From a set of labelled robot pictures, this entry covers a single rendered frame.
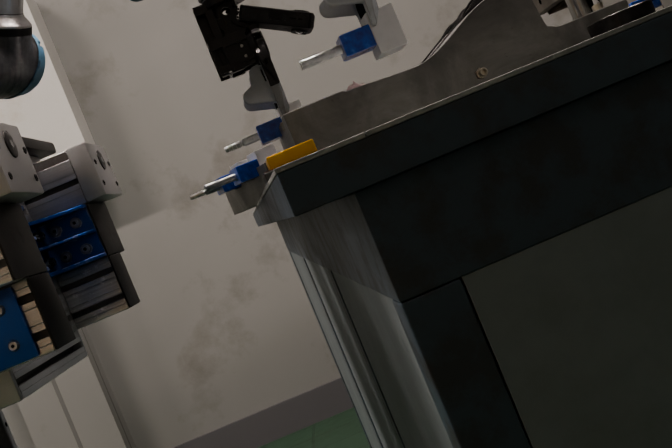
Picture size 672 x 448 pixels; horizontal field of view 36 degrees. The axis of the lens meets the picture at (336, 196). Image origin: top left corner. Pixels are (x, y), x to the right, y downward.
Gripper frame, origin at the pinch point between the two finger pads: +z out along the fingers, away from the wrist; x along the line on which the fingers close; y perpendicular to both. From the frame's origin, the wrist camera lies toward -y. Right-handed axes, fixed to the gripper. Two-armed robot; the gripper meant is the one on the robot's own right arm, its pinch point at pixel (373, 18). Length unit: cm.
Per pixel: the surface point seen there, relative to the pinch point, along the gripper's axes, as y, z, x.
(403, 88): -2.1, 8.8, -9.9
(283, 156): 17.3, 12.0, 5.5
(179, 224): 46, 7, -263
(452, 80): -8.8, 10.3, -9.9
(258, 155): 18.0, 7.8, -43.5
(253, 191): 21, 13, -49
